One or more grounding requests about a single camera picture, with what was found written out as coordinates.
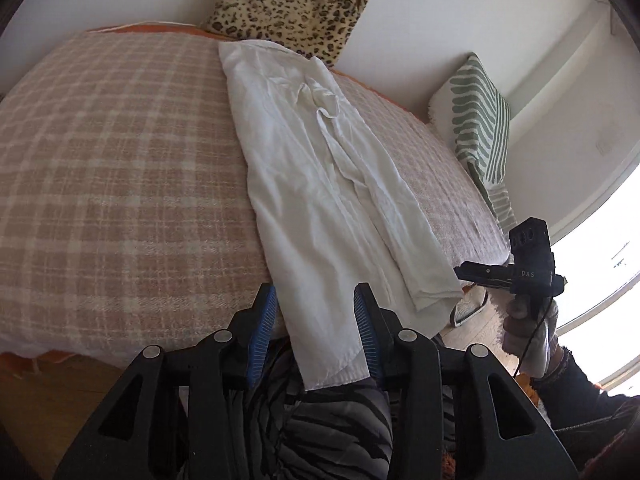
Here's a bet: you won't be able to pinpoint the person's right hand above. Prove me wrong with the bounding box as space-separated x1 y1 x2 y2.
501 295 560 378

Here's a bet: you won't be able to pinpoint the leopard print cushion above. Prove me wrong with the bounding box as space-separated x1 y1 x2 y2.
206 0 377 68

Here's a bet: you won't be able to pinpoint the pink plaid blanket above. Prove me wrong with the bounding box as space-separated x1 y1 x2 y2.
0 30 513 356

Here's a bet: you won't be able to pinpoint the green striped throw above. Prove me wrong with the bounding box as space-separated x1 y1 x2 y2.
427 52 518 233

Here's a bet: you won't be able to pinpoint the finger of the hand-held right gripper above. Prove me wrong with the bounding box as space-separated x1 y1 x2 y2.
454 260 513 288

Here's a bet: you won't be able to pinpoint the white slipper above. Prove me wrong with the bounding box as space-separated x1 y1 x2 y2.
450 290 490 330

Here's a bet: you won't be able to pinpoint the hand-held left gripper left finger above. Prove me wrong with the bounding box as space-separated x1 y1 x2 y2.
52 283 278 480

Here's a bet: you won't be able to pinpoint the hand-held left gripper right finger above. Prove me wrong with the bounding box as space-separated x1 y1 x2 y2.
353 283 581 480

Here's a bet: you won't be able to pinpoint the white long-sleeved shirt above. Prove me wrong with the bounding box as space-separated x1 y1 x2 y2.
218 40 463 391

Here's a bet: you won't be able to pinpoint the zebra striped pants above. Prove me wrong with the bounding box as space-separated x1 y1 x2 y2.
185 330 456 480

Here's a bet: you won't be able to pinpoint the bright window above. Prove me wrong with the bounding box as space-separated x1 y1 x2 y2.
547 170 640 391

